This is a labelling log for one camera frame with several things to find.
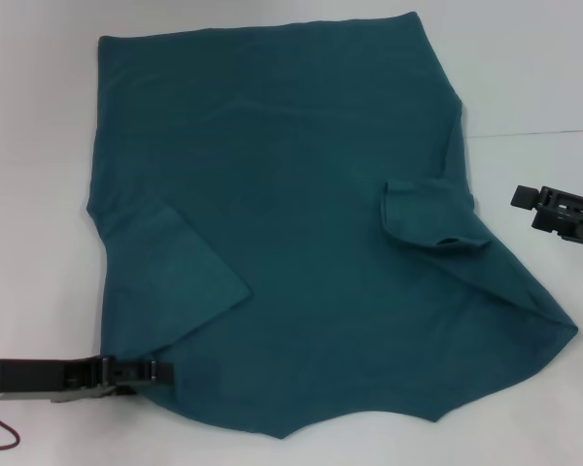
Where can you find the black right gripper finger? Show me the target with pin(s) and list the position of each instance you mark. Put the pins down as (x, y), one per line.
(554, 206)
(563, 233)

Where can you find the blue-green t-shirt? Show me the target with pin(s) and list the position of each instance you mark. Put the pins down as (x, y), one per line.
(282, 218)

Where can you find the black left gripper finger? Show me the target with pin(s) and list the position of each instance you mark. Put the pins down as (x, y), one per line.
(92, 394)
(136, 371)

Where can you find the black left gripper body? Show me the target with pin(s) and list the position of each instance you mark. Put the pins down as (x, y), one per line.
(34, 374)

